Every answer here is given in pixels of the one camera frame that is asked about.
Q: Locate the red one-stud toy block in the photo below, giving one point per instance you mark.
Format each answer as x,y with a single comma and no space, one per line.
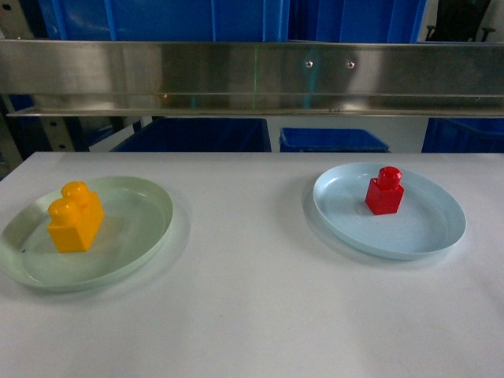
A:
385,192

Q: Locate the yellow two-stud toy block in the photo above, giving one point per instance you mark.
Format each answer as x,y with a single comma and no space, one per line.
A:
75,218

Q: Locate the blue bin behind table middle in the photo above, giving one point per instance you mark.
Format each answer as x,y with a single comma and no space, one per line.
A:
330,140

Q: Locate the blue bin behind table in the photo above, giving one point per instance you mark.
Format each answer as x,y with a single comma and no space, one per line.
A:
463,135
330,140
200,135

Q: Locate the blue bin behind table left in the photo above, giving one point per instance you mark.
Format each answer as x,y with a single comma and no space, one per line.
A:
200,135

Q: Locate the light green round plate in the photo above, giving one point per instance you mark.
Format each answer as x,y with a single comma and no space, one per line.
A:
138,213

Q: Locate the large blue crate upper shelf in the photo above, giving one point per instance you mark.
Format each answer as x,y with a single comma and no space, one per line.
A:
345,21

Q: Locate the light blue round plate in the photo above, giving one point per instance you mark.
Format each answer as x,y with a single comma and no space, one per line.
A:
429,219

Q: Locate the blue bin behind table right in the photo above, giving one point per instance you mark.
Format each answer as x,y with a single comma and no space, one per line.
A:
463,135

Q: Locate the stainless steel shelf rail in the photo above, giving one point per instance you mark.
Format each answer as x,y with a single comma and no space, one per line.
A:
88,78

